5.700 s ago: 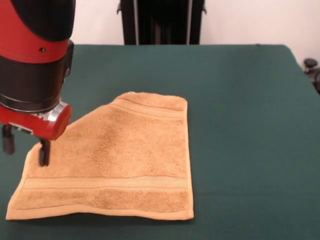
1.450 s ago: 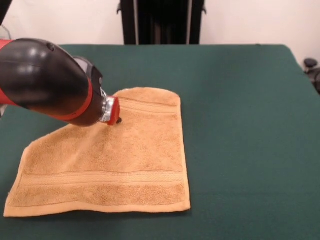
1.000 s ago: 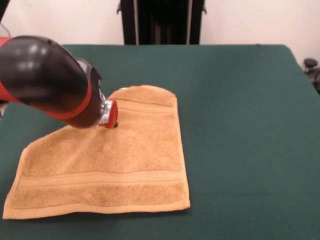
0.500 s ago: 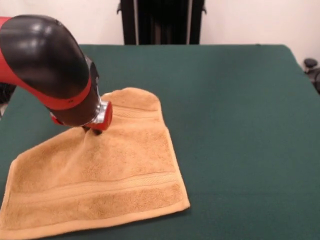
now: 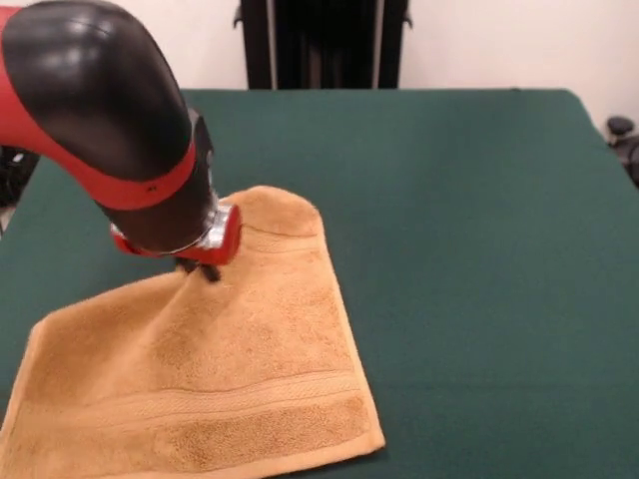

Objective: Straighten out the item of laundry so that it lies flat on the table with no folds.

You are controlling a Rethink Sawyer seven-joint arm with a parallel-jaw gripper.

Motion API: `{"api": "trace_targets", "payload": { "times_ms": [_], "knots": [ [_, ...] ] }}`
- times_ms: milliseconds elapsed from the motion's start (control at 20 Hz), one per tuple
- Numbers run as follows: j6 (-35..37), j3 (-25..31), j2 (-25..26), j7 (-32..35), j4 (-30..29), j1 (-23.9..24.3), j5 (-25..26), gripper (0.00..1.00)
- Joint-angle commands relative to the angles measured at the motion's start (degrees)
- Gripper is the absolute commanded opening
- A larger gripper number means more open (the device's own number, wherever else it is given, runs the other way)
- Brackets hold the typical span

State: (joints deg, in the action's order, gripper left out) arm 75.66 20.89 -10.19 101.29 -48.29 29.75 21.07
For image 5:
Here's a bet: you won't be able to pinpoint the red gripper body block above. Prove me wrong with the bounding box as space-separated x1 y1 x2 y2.
110 204 245 266

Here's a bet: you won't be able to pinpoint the tan terry towel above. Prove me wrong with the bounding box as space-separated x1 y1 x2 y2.
0 185 386 479

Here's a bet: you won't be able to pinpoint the black stand column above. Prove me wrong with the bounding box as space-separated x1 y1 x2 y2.
232 0 415 91

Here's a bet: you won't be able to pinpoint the dark green table cloth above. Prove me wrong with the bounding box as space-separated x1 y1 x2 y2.
0 88 639 479

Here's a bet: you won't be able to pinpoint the black equipment and cable pile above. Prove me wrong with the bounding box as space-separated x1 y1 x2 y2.
0 144 39 207

